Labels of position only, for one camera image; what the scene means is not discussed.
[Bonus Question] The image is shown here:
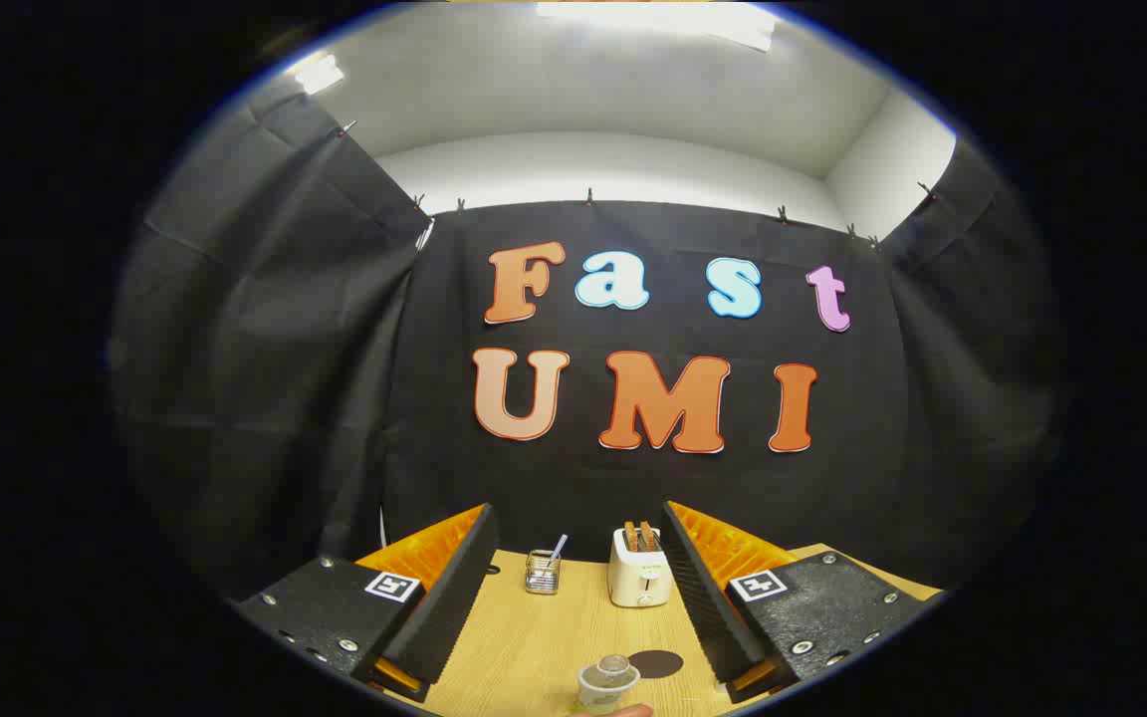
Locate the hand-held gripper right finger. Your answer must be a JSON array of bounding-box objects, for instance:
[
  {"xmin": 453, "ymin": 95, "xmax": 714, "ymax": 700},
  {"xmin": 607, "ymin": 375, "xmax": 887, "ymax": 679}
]
[{"xmin": 661, "ymin": 501, "xmax": 945, "ymax": 704}]

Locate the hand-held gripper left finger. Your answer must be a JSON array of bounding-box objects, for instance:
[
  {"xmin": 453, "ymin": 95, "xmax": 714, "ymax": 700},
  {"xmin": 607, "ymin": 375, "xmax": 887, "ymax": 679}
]
[{"xmin": 233, "ymin": 503, "xmax": 501, "ymax": 704}]

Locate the dark brown round coaster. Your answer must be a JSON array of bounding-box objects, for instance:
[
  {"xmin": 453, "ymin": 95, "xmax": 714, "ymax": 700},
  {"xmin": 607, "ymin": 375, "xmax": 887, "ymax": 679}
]
[{"xmin": 628, "ymin": 650, "xmax": 684, "ymax": 680}]

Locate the clear juice bottle white label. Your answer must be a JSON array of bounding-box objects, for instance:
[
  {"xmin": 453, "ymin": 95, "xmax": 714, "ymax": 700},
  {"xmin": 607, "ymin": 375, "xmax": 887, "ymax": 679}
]
[{"xmin": 576, "ymin": 654, "xmax": 641, "ymax": 714}]

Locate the white toaster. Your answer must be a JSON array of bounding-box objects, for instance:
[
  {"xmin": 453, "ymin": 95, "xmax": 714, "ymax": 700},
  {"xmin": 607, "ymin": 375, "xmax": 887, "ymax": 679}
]
[{"xmin": 608, "ymin": 528, "xmax": 674, "ymax": 608}]

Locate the wooden table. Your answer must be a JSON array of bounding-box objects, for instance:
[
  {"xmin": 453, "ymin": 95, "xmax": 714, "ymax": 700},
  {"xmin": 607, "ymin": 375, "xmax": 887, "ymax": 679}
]
[{"xmin": 354, "ymin": 543, "xmax": 943, "ymax": 717}]

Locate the black backdrop cloth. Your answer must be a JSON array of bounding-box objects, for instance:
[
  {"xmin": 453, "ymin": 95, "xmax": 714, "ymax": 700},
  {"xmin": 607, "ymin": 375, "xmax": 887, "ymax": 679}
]
[{"xmin": 111, "ymin": 80, "xmax": 1062, "ymax": 598}]

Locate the ceiling light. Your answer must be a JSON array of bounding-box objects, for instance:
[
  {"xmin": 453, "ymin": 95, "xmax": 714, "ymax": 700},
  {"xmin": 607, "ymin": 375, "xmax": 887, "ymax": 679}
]
[{"xmin": 537, "ymin": 0, "xmax": 779, "ymax": 53}]

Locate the metal wire mesh holder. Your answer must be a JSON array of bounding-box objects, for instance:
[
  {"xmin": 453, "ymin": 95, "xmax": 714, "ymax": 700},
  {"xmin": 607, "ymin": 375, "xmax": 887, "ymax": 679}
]
[{"xmin": 525, "ymin": 550, "xmax": 562, "ymax": 596}]

